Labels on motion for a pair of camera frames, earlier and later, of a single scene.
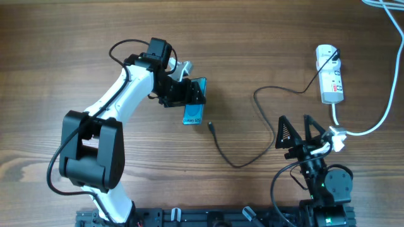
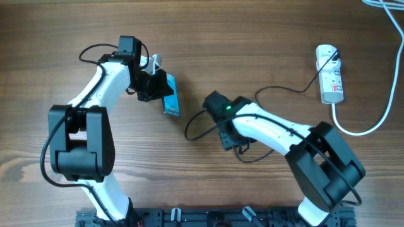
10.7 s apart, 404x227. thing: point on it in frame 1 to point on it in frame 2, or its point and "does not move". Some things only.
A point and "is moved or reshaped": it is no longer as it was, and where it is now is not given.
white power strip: [330, 74] does not move
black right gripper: [295, 140] to [228, 144]
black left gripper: [186, 96] to [161, 87]
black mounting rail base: [166, 217] does not move
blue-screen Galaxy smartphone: [193, 113] is moved or reshaped
